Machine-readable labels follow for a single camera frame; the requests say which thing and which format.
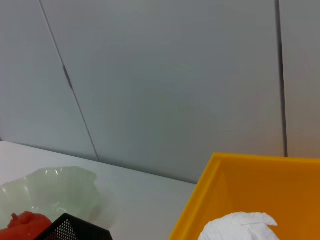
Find white paper ball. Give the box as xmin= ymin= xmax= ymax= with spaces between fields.
xmin=197 ymin=211 xmax=280 ymax=240

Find orange fruit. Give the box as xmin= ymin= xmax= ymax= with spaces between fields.
xmin=0 ymin=211 xmax=53 ymax=240

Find pale green glass fruit plate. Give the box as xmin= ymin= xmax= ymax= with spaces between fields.
xmin=0 ymin=166 xmax=105 ymax=226

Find black mesh pen holder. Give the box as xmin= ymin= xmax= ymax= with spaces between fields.
xmin=34 ymin=212 xmax=113 ymax=240

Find yellow plastic bin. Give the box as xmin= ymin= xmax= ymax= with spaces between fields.
xmin=167 ymin=151 xmax=320 ymax=240

